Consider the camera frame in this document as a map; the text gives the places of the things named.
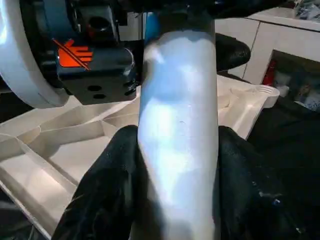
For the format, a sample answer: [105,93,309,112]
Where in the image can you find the white plastic table top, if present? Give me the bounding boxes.
[0,73,281,240]

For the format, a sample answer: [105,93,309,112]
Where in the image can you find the black mat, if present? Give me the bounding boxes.
[0,92,320,240]

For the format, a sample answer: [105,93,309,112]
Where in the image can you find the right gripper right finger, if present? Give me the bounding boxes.
[218,127,308,240]

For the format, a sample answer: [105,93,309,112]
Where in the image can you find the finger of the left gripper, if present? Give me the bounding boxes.
[149,0,216,20]
[216,33,252,73]

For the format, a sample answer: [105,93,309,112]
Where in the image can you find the white plastic table leg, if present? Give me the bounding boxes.
[136,14,221,240]

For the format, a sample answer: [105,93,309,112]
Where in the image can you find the white glass door cabinet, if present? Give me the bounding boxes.
[214,6,320,106]

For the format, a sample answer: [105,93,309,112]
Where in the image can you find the red bottle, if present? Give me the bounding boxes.
[262,59,277,86]

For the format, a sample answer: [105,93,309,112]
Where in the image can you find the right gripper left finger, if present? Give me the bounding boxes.
[53,125,141,240]

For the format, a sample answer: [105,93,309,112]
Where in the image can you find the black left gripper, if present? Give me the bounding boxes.
[21,0,148,106]

